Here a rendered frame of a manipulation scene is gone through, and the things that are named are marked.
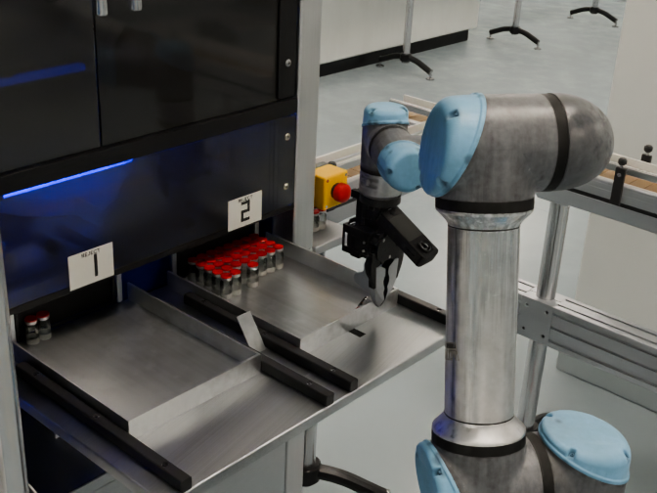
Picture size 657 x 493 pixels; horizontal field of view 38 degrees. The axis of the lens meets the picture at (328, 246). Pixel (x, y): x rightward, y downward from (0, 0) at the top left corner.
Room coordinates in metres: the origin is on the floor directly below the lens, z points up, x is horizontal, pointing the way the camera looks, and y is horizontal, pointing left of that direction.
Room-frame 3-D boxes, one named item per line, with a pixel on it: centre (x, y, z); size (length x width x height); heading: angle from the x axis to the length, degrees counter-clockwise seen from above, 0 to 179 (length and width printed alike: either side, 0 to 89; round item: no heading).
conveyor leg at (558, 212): (2.27, -0.58, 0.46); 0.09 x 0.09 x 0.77; 49
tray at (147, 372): (1.33, 0.31, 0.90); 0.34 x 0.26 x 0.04; 49
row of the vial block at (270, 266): (1.63, 0.15, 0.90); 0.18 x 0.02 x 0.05; 139
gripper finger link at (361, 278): (1.52, -0.07, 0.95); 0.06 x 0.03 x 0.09; 49
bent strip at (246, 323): (1.35, 0.08, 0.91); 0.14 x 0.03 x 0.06; 49
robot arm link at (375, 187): (1.52, -0.08, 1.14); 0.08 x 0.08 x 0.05
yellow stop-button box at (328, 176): (1.85, 0.02, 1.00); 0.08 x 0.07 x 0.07; 49
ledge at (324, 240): (1.89, 0.04, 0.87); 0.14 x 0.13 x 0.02; 49
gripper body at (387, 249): (1.53, -0.08, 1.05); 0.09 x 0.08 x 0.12; 49
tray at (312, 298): (1.58, 0.08, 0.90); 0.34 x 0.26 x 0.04; 49
